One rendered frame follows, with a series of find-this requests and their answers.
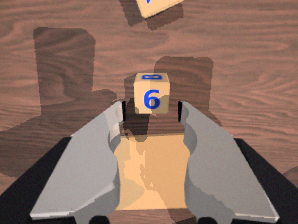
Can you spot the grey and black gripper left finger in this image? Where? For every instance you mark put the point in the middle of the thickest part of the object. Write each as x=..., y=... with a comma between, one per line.
x=74, y=181

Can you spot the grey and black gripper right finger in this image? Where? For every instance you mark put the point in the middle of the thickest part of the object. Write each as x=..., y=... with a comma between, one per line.
x=227, y=180

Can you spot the peach mat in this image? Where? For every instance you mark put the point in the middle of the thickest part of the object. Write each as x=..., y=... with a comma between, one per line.
x=152, y=171

